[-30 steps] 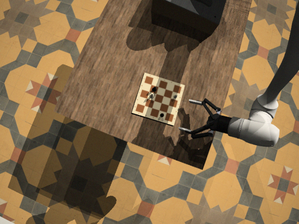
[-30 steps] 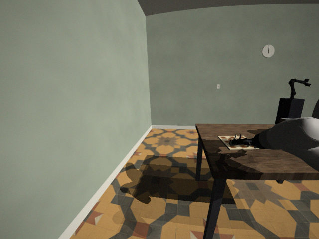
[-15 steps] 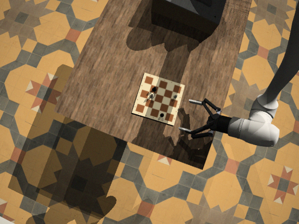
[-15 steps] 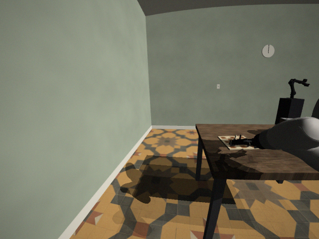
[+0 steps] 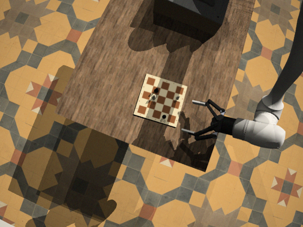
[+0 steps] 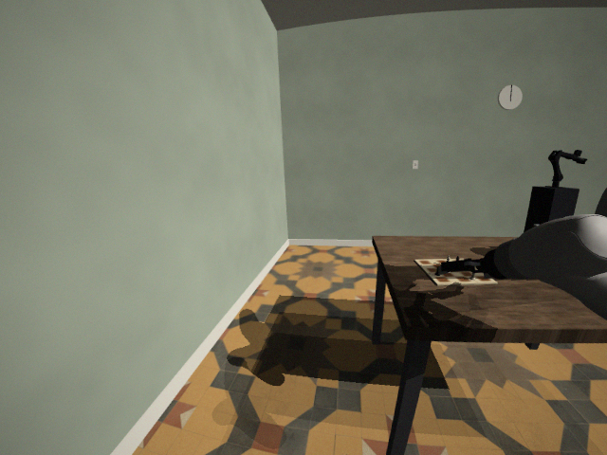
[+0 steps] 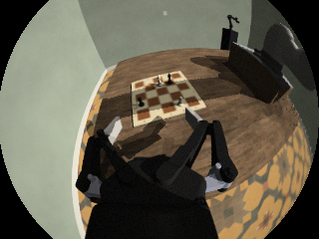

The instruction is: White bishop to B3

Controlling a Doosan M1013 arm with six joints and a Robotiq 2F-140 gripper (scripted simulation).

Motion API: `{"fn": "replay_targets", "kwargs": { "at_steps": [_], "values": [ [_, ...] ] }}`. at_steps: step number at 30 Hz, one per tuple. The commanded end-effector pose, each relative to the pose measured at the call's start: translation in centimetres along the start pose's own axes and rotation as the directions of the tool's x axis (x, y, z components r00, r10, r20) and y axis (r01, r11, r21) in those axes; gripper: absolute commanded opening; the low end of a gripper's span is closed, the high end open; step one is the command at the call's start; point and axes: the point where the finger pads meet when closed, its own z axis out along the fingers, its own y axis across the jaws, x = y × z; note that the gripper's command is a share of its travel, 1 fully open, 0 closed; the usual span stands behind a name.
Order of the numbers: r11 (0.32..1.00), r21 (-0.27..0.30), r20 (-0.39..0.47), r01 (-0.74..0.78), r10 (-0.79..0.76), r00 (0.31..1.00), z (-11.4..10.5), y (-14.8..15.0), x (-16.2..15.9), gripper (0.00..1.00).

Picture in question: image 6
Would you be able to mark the brown and cream chessboard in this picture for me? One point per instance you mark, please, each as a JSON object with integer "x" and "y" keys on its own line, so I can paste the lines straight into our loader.
{"x": 453, "y": 278}

